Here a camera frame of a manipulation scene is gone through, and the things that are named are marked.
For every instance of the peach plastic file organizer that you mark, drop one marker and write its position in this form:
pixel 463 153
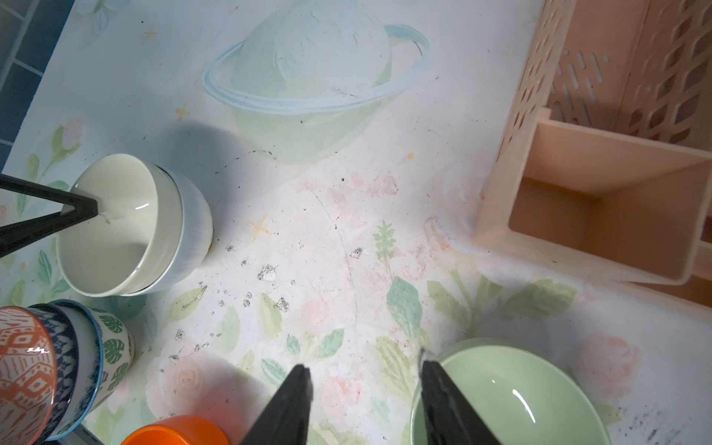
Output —
pixel 604 170

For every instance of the blue floral patterned bowl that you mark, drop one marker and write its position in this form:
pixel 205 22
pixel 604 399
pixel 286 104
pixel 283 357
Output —
pixel 75 336

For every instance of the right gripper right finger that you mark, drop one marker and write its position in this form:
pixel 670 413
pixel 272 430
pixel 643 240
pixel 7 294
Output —
pixel 449 417

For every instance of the white bowl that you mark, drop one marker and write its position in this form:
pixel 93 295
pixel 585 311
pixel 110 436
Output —
pixel 195 241

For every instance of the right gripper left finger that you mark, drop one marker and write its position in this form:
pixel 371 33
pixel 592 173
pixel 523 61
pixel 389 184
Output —
pixel 285 419

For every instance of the green leaf patterned bowl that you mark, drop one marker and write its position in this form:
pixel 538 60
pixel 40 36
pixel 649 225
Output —
pixel 117 347

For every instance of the light green bowl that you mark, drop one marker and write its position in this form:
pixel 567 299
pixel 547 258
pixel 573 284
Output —
pixel 521 397

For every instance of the orange bowl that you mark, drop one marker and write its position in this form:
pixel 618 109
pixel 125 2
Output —
pixel 179 430

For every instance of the cream bowl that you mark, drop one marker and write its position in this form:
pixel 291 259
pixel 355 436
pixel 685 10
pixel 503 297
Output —
pixel 131 241

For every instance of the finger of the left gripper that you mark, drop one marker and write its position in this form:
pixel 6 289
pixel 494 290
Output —
pixel 24 233

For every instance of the red patterned bowl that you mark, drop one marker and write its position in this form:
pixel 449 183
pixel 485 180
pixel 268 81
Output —
pixel 28 376

